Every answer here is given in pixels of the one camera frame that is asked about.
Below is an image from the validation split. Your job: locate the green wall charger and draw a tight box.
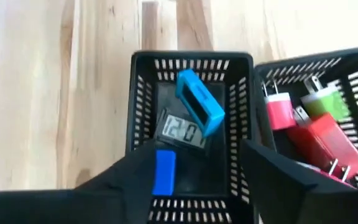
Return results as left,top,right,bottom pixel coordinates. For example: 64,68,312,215
300,76,351,123

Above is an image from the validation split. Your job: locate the small pink-red wall charger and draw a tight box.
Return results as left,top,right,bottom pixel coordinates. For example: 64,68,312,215
296,158,357,189

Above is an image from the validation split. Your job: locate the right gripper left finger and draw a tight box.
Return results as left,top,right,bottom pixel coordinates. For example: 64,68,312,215
0,138,157,224

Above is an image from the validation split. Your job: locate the teal digital clock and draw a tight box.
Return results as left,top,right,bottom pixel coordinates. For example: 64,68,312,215
175,68,226,138

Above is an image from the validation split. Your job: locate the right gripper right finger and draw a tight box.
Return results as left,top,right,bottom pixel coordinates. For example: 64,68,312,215
239,139,358,224

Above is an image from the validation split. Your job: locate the black digital clock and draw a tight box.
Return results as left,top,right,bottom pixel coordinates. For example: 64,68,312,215
152,107,210,151

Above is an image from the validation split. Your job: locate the large red wall charger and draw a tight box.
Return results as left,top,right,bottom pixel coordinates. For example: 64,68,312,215
286,105,358,180

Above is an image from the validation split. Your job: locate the pink and white wall charger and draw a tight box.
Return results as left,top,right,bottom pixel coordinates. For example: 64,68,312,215
261,82,297,131

